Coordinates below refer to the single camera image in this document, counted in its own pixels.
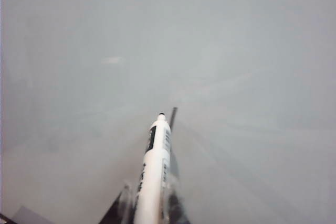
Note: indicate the white glass whiteboard black frame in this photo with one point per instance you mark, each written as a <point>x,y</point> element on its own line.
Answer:
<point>131,51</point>

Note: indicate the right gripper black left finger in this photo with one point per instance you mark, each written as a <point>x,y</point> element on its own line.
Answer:
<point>123,208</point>

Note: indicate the white whiteboard marker pen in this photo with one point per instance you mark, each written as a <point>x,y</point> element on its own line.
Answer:
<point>149,182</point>

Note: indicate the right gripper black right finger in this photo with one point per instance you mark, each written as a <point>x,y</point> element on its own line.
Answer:
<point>174,203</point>

